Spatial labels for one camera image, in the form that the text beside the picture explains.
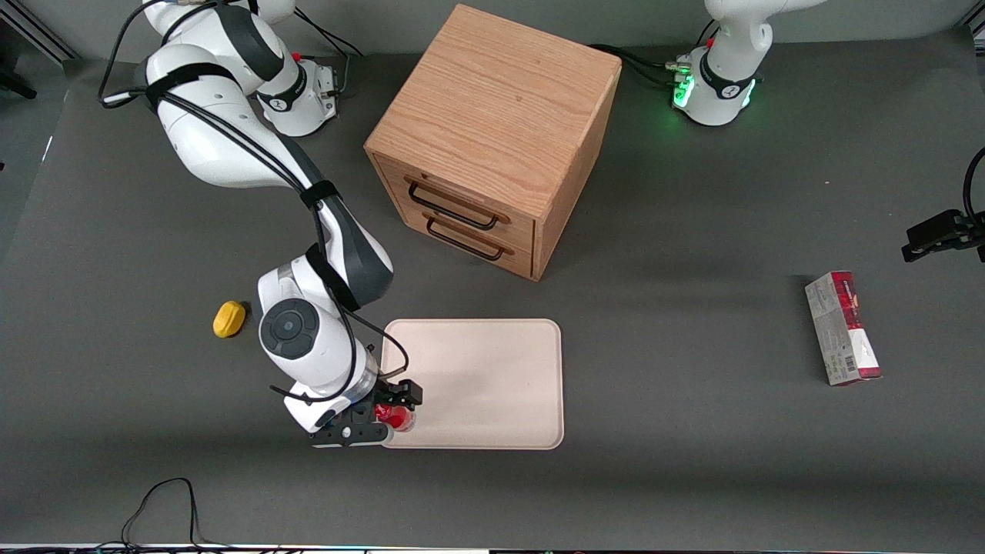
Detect yellow toy lemon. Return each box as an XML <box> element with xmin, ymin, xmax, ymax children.
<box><xmin>213</xmin><ymin>301</ymin><xmax>247</xmax><ymax>339</ymax></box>

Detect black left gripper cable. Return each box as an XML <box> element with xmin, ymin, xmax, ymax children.
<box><xmin>963</xmin><ymin>146</ymin><xmax>985</xmax><ymax>225</ymax></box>

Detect black right arm base cables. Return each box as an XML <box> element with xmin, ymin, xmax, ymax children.
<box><xmin>292</xmin><ymin>8</ymin><xmax>367</xmax><ymax>98</ymax></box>

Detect dark grey table mat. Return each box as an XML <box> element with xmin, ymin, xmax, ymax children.
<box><xmin>0</xmin><ymin>29</ymin><xmax>985</xmax><ymax>549</ymax></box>

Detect short black drawer handle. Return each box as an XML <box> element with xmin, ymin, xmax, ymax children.
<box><xmin>424</xmin><ymin>215</ymin><xmax>513</xmax><ymax>262</ymax></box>

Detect wooden two-drawer cabinet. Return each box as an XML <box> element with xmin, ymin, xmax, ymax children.
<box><xmin>364</xmin><ymin>4</ymin><xmax>623</xmax><ymax>282</ymax></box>

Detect black left arm base cables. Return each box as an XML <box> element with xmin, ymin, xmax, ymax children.
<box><xmin>589</xmin><ymin>19</ymin><xmax>721</xmax><ymax>89</ymax></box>

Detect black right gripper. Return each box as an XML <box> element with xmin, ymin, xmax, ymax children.
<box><xmin>337</xmin><ymin>379</ymin><xmax>423</xmax><ymax>429</ymax></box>

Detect red coke bottle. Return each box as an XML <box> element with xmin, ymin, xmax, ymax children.
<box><xmin>376</xmin><ymin>403</ymin><xmax>417</xmax><ymax>432</ymax></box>

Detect long black drawer handle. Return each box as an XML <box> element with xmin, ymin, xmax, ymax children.
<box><xmin>405</xmin><ymin>178</ymin><xmax>509</xmax><ymax>231</ymax></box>

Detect beige plastic tray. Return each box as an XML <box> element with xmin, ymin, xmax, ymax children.
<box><xmin>379</xmin><ymin>319</ymin><xmax>565</xmax><ymax>451</ymax></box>

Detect black arm base cables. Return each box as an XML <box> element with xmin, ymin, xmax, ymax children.
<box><xmin>589</xmin><ymin>19</ymin><xmax>721</xmax><ymax>89</ymax></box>
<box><xmin>292</xmin><ymin>8</ymin><xmax>367</xmax><ymax>98</ymax></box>

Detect grey and red carton box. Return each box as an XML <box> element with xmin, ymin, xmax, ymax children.
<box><xmin>804</xmin><ymin>271</ymin><xmax>883</xmax><ymax>386</ymax></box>

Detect grey aluminium frame rail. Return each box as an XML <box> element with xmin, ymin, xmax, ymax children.
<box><xmin>0</xmin><ymin>0</ymin><xmax>79</xmax><ymax>62</ymax></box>

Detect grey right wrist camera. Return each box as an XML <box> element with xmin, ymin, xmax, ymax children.
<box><xmin>309</xmin><ymin>420</ymin><xmax>391</xmax><ymax>449</ymax></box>

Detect thin black table-edge cable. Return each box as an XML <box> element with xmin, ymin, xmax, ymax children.
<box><xmin>92</xmin><ymin>478</ymin><xmax>232</xmax><ymax>552</ymax></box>

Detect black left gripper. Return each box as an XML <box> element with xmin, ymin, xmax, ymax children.
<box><xmin>901</xmin><ymin>209</ymin><xmax>985</xmax><ymax>263</ymax></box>

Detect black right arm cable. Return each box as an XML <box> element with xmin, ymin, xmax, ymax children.
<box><xmin>98</xmin><ymin>0</ymin><xmax>410</xmax><ymax>405</ymax></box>

